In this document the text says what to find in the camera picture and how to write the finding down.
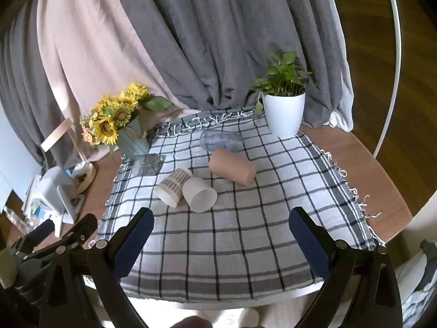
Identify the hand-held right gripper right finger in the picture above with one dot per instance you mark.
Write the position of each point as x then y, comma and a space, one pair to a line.
309, 242

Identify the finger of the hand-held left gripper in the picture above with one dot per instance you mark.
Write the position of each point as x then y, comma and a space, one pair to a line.
83, 227
42, 230

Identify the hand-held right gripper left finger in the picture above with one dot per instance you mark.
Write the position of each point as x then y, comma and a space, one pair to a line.
133, 242

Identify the person's left forearm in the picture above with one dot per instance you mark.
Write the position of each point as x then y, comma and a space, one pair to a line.
6, 268

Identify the houndstooth patterned paper cup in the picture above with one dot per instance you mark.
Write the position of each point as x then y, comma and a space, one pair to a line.
170, 186

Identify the dark clear square cup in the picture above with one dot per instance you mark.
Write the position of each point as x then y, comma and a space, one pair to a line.
145, 165

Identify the white cup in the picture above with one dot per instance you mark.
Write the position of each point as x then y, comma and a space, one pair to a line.
199, 194

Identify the brown cup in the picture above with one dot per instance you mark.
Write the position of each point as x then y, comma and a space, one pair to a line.
232, 167

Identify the clear plastic cup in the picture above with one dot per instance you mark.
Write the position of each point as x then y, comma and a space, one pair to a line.
222, 140

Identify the white plastic device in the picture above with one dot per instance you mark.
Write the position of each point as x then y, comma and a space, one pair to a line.
51, 184

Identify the round wooden tray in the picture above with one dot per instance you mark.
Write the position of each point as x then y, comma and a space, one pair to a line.
85, 177

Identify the checked grey white cloth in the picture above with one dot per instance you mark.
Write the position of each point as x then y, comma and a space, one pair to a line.
222, 246

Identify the wooden slat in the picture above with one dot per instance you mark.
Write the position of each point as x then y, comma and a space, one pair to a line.
56, 135

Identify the ribbed blue-green vase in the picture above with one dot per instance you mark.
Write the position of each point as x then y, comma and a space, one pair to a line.
133, 143

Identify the sunflower bouquet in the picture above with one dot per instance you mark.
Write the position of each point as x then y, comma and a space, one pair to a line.
109, 123

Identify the white ribbed plant pot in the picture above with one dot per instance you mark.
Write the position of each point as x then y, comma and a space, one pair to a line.
283, 116

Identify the white curtain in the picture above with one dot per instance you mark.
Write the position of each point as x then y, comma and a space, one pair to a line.
341, 116

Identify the green leafy plant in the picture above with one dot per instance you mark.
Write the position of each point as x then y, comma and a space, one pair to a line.
283, 78

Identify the pink curtain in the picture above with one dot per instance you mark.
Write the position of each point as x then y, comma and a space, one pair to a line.
85, 58

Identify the white hoop pole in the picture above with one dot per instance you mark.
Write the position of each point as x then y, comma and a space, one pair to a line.
396, 41

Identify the grey curtain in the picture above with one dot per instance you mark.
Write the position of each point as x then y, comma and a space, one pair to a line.
222, 34

